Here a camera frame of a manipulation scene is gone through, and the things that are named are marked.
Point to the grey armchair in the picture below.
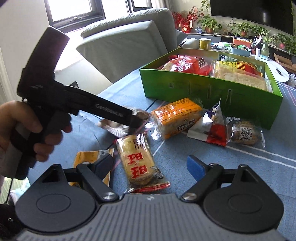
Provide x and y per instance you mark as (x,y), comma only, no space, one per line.
(103,52)

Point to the toast bread clear bag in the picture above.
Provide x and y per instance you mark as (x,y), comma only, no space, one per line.
(224,72)

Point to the green cardboard box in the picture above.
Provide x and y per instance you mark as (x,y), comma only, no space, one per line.
(236,99)

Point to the red white blue packet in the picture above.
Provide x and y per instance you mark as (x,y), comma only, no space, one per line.
(210,128)

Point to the dark foil snack packet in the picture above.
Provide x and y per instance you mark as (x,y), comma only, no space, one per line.
(119,130)

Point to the glass vase with plant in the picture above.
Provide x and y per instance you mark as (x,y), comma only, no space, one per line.
(267,39)

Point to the blue tray with items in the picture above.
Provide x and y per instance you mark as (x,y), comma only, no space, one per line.
(241,50)

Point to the red flower decoration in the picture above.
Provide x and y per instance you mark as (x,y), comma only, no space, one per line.
(184,21)

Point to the open cardboard box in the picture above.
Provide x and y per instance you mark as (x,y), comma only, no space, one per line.
(286,63)

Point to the person's left hand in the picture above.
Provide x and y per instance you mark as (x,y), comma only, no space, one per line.
(14,112)

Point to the black wall television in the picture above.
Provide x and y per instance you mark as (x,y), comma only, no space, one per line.
(272,13)

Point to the yellow snack packet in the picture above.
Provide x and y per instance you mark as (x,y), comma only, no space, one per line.
(90,157)

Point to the yellow red snack bag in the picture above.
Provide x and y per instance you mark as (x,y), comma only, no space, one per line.
(244,66)

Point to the round cookie clear wrapper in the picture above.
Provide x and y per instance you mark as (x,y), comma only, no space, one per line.
(244,132)

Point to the large red snack bag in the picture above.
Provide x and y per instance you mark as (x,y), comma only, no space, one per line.
(189,64)

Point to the rice cracker red pack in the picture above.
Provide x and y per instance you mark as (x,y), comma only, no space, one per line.
(141,171)

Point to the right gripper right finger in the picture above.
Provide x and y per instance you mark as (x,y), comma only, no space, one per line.
(206,176)

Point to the white round coffee table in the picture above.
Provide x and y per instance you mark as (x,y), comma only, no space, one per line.
(272,66)

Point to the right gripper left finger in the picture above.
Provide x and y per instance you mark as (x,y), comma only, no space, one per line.
(92,176)

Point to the orange bread snack pack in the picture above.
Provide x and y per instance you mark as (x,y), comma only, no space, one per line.
(173,118)

